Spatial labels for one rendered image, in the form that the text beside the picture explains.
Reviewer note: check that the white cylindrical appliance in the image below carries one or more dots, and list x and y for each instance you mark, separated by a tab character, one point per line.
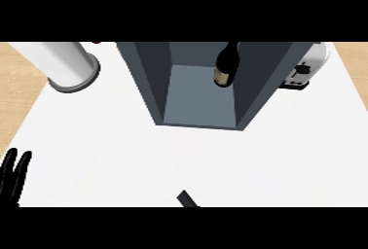
63	64

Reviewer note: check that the dark grey open cabinet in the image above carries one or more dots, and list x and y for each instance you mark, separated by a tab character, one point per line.
202	94

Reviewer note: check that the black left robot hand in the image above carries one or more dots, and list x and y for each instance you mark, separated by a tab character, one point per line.
11	176

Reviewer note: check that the dark wine bottle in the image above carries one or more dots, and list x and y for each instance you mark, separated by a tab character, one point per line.
225	66

